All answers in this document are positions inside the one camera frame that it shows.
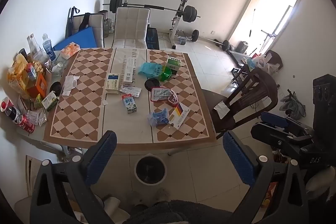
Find teal plastic bag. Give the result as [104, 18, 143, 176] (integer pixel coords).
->
[138, 62, 161, 80]

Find clear water jug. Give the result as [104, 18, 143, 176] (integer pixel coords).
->
[103, 18, 115, 37]

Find green plastic cup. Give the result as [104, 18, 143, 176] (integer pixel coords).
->
[158, 66, 173, 82]

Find green white tea box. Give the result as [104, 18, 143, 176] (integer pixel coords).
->
[41, 91, 59, 112]

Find black folded tripod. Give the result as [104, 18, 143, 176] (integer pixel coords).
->
[66, 6, 80, 37]

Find green and white box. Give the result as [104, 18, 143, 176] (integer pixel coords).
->
[166, 56, 182, 75]

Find red soda can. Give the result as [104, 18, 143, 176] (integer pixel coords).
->
[16, 114, 35, 134]

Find white paper roll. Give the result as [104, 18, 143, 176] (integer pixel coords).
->
[104, 196, 127, 217]

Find grey round bin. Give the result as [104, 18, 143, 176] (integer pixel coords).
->
[237, 41, 249, 54]

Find clear glass bottle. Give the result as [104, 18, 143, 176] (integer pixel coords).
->
[27, 33, 44, 57]

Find gold glass bottle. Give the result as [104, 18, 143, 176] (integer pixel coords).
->
[30, 55, 47, 77]

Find pile of plastic bags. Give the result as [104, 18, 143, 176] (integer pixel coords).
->
[246, 50, 283, 74]

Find silver blister pack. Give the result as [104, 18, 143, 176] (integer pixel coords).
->
[119, 85, 141, 97]

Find brown checkered tablecloth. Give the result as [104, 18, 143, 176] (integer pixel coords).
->
[43, 48, 218, 145]

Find white box with colour stripes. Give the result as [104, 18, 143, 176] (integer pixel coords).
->
[168, 102, 190, 130]

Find silver sachet pile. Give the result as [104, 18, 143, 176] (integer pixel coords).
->
[27, 108, 48, 126]

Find black exercise bench pad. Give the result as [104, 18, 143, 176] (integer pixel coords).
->
[145, 27, 160, 50]

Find small milk carton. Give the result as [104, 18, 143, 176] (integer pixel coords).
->
[121, 94, 138, 114]

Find long white box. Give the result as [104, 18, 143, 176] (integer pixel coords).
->
[123, 57, 134, 83]

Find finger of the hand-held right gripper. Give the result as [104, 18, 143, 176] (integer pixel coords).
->
[251, 123, 289, 147]
[260, 111, 314, 135]

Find white medicine box blue label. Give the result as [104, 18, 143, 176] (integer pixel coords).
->
[104, 73, 122, 95]

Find water bottle blue label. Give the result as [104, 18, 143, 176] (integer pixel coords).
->
[42, 33, 57, 62]

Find orange snack box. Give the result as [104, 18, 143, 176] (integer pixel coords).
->
[262, 181, 279, 208]

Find crumpled white tissue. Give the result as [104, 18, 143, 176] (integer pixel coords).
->
[62, 75, 80, 96]

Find white waste bin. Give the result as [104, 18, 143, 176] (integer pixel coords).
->
[134, 154, 168, 186]

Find person's dark fleece clothing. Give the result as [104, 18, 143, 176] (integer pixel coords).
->
[125, 200, 235, 224]

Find white weight rack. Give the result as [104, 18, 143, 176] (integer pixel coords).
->
[170, 0, 190, 50]

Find blue plastic wrapper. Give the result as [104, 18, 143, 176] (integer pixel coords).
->
[148, 108, 170, 127]

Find dark brown wooden chair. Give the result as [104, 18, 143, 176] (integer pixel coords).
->
[203, 68, 279, 136]

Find orange tissue pack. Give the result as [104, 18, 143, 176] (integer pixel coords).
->
[60, 42, 81, 59]

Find red edged packet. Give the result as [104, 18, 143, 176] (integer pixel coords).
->
[151, 87, 179, 106]

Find yellow snack bag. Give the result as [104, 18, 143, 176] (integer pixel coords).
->
[7, 54, 30, 91]

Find grey cloth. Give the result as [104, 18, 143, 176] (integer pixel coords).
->
[279, 92, 307, 120]

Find blue foam mat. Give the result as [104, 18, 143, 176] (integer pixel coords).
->
[54, 26, 98, 51]

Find clear plastic container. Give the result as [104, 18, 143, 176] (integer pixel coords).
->
[52, 61, 67, 76]

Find beige padded chair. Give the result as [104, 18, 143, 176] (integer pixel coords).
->
[111, 7, 151, 49]
[70, 13, 105, 48]

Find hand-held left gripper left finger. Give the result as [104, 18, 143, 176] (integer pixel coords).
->
[30, 130, 118, 224]

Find floor barbell black plates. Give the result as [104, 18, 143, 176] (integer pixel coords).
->
[191, 29, 231, 53]

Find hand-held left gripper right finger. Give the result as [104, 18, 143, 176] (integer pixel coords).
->
[222, 131, 310, 224]

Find black round lid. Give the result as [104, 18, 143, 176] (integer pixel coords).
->
[50, 81, 62, 95]
[144, 79, 160, 89]

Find barbell with black plates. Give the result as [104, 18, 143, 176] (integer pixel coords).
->
[102, 0, 201, 23]

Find small blue red carton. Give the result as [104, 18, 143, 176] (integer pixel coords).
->
[25, 64, 36, 81]

